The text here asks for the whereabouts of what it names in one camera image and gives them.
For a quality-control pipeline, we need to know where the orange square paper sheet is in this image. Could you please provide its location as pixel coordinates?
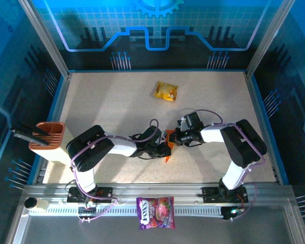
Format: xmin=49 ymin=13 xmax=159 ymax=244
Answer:
xmin=163 ymin=129 xmax=179 ymax=163

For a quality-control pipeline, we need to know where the yellow snack packet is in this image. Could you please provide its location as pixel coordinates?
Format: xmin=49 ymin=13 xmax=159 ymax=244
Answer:
xmin=152 ymin=80 xmax=179 ymax=102

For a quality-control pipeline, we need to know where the purple Fox's candy bag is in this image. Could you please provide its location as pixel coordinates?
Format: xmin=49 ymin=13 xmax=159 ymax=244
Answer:
xmin=136 ymin=196 xmax=175 ymax=230

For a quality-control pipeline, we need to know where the black right controller board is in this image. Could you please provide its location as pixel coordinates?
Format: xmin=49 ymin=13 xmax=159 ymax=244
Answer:
xmin=222 ymin=206 xmax=245 ymax=221

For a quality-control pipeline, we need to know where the orange-topped cream utensil holder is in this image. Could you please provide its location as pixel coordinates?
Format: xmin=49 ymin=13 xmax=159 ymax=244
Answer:
xmin=28 ymin=121 xmax=73 ymax=166

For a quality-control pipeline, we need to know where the black thin stick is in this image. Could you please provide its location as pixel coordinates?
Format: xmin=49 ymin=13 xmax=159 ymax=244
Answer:
xmin=17 ymin=124 xmax=51 ymax=136

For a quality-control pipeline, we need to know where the black flat utensil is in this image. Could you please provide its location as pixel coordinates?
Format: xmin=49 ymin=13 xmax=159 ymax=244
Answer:
xmin=10 ymin=129 xmax=49 ymax=147

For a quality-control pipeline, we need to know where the black round knob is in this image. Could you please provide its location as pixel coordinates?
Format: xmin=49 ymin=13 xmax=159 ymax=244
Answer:
xmin=24 ymin=197 xmax=38 ymax=210

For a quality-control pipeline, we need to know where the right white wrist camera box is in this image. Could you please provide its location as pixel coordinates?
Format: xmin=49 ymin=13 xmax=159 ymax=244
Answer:
xmin=177 ymin=116 xmax=189 ymax=131

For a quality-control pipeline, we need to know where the aluminium front rail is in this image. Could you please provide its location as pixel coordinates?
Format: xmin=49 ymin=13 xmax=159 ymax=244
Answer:
xmin=22 ymin=183 xmax=294 ymax=204

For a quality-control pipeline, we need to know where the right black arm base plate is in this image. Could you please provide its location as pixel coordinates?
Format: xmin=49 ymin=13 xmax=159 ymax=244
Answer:
xmin=201 ymin=187 xmax=249 ymax=204

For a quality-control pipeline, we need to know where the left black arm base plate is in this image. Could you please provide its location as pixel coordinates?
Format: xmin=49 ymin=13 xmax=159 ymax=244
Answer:
xmin=67 ymin=187 xmax=113 ymax=203

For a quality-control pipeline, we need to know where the white slotted cable duct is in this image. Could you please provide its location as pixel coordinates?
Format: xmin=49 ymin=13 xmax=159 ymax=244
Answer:
xmin=44 ymin=204 xmax=226 ymax=217

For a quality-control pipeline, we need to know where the aluminium table side rail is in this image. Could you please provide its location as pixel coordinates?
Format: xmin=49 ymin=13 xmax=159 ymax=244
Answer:
xmin=32 ymin=72 xmax=72 ymax=185
xmin=245 ymin=72 xmax=288 ymax=185

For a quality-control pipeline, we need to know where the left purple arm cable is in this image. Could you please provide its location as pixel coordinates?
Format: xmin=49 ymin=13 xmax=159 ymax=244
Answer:
xmin=70 ymin=118 xmax=160 ymax=224

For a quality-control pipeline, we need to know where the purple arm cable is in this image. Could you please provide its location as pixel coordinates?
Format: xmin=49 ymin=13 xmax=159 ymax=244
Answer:
xmin=192 ymin=109 xmax=266 ymax=222
xmin=70 ymin=118 xmax=160 ymax=224

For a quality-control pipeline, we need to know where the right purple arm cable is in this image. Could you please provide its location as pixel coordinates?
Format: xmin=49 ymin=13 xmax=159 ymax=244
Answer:
xmin=192 ymin=109 xmax=266 ymax=222

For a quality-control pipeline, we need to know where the aluminium frame post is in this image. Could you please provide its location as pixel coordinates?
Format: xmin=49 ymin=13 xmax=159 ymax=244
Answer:
xmin=245 ymin=0 xmax=296 ymax=79
xmin=17 ymin=0 xmax=72 ymax=79

